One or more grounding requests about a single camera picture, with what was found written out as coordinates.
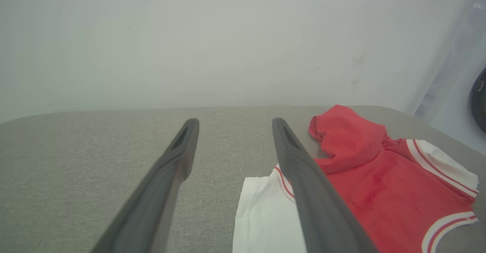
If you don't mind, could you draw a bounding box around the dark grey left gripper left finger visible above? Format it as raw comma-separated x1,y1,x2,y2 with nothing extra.
91,118,200,253

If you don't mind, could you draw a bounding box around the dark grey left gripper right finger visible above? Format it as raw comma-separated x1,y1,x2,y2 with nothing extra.
272,118,379,253

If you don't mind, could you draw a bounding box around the red and white basketball jersey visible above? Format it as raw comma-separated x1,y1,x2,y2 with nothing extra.
232,104,480,253

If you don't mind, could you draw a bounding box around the white washing machine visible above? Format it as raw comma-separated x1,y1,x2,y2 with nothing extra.
413,0,486,156

